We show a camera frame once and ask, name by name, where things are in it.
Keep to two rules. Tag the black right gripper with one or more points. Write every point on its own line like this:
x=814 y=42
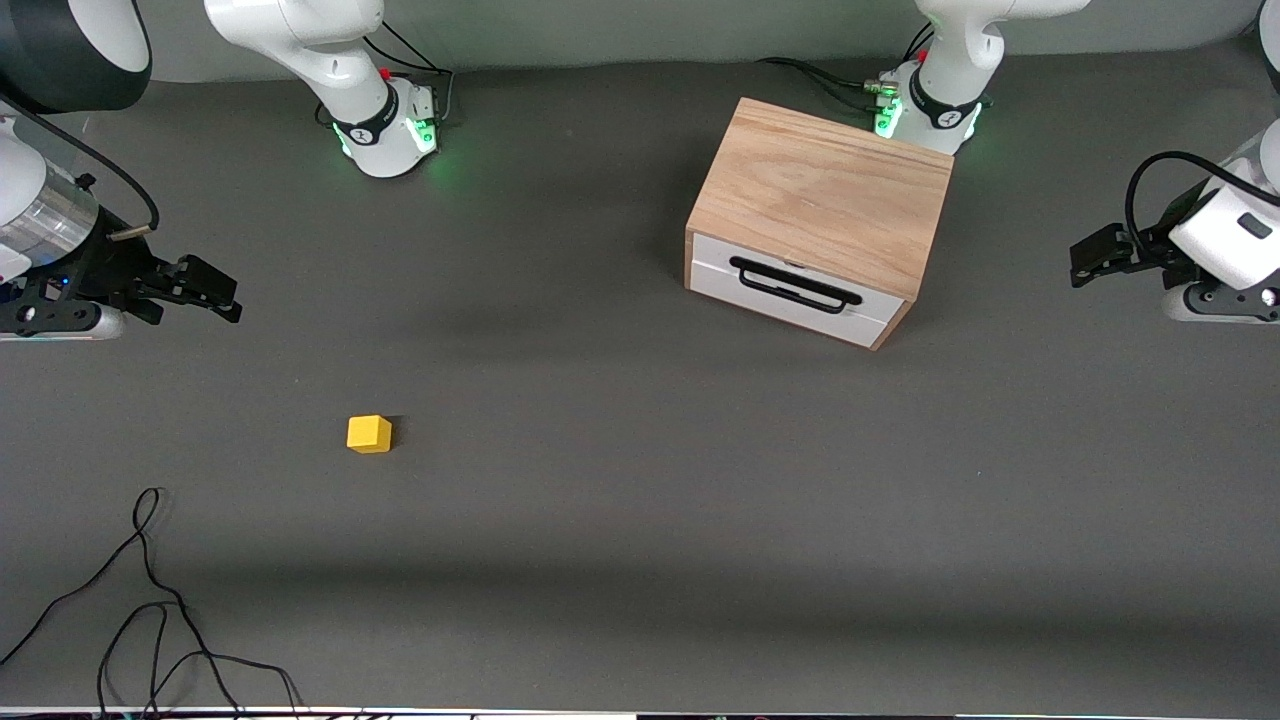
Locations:
x=112 y=266

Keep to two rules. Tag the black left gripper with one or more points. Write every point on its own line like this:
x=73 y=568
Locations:
x=1143 y=246

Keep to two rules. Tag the yellow cube block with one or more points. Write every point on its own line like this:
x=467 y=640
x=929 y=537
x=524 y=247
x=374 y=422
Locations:
x=368 y=435

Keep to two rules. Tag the white-fronted wooden drawer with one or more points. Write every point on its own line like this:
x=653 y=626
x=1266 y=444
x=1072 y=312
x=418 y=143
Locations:
x=720 y=270

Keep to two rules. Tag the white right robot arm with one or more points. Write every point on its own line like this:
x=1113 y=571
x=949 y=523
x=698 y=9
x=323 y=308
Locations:
x=300 y=30

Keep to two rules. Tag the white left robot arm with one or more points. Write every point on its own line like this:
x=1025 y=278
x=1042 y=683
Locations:
x=950 y=60

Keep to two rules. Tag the light wooden drawer cabinet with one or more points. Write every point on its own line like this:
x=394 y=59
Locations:
x=820 y=190

